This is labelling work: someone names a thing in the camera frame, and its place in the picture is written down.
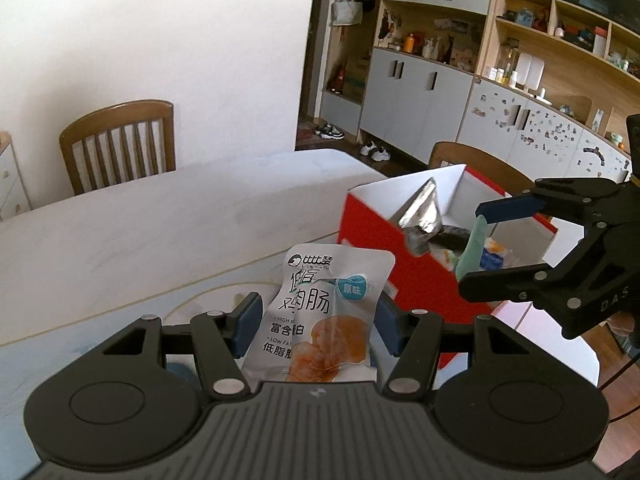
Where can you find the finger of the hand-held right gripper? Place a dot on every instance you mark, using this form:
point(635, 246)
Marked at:
point(510, 208)
point(500, 285)

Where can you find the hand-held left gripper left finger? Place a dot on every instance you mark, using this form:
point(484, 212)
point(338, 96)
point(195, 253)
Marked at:
point(245, 322)

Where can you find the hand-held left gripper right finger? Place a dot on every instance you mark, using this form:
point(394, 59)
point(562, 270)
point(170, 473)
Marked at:
point(387, 327)

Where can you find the mint green wrapper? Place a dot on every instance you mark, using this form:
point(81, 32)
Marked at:
point(470, 250)

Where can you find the white sausage packet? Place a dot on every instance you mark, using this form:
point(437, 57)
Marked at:
point(320, 310)

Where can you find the silver snack packet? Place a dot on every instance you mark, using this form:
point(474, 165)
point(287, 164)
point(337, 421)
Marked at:
point(422, 215)

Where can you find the red cardboard box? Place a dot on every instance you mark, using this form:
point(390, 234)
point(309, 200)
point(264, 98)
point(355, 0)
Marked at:
point(370, 225)

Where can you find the black snack packet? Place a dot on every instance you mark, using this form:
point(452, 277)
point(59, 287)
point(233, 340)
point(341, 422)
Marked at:
point(455, 237)

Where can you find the brown wooden slatted chair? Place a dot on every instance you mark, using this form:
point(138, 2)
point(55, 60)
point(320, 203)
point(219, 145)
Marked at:
point(115, 120)
point(480, 152)

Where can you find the wooden display shelf unit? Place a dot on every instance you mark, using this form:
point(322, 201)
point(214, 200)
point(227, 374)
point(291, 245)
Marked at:
point(550, 125)

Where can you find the white plastic container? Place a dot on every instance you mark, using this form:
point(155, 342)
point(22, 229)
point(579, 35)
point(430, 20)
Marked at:
point(537, 72)
point(522, 70)

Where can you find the orange bottle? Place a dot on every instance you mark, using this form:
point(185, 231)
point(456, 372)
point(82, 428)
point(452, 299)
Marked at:
point(409, 44)

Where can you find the black and white sneakers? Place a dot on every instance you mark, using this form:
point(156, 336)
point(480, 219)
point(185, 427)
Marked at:
point(329, 132)

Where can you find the brown cardboard carton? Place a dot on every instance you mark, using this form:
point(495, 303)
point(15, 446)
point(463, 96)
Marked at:
point(357, 80)

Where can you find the red canister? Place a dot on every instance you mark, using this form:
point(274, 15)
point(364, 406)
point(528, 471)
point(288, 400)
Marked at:
point(339, 80)

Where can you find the pale tote bag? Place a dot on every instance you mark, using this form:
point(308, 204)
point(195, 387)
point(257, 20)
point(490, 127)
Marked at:
point(346, 12)

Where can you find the white drawer sideboard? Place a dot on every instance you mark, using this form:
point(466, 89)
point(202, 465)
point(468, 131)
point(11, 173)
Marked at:
point(12, 180)

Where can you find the grey wall cabinet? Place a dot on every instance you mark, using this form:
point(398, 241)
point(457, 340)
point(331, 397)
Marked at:
point(415, 95)

